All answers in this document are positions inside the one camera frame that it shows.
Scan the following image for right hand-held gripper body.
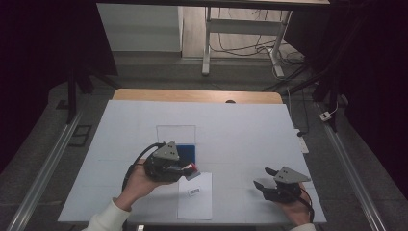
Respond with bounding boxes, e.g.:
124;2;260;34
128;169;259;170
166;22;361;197
261;166;312;204

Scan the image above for aluminium rail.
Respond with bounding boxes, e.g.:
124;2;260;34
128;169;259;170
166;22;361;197
6;108;85;231
315;101;388;231

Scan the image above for black stand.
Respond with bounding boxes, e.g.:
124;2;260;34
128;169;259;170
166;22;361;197
262;13;365;133
64;62;121;125

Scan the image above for large white table cover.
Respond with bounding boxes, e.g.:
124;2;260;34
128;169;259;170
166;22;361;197
57;99;327;225

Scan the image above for white paper sheet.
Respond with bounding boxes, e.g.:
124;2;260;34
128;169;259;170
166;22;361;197
176;171;214;221

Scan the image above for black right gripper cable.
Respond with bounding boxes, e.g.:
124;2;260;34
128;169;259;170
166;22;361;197
298;187;316;223

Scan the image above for white power strip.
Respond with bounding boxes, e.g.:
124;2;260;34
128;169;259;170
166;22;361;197
294;128;310;155

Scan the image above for dark curtain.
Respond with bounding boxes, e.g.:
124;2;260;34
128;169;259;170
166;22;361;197
0;0;119;174
283;0;408;200

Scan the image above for person's right hand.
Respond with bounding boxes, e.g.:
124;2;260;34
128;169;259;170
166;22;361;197
275;183;315;227

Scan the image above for red and white stamp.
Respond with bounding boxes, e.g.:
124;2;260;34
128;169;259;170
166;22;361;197
186;162;202;182

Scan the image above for white desk frame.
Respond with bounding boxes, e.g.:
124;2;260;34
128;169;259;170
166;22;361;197
201;6;293;78

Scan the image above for white cabinet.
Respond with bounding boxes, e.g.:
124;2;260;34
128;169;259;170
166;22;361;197
96;3;184;54

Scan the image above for person's left hand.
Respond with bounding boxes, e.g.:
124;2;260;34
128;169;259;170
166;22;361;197
115;159;171;212

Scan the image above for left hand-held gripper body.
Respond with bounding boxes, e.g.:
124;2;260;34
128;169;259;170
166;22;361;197
142;140;191;184

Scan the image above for black floor cables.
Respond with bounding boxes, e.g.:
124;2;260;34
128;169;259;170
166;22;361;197
209;8;306;66

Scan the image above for blue ink pad clear lid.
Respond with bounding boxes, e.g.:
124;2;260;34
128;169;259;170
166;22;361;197
155;124;197;167

